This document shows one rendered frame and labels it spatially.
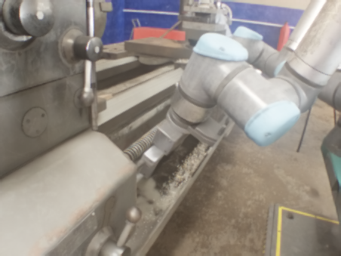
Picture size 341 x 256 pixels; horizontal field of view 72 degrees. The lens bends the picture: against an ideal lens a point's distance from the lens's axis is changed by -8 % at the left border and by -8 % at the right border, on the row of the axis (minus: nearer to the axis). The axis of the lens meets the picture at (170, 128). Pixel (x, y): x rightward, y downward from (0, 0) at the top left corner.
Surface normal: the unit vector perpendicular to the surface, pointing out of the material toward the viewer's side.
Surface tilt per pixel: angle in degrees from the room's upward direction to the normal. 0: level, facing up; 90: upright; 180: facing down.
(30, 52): 90
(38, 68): 90
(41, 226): 32
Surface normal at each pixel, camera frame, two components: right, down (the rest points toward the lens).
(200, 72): -0.73, 0.29
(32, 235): 0.54, -0.63
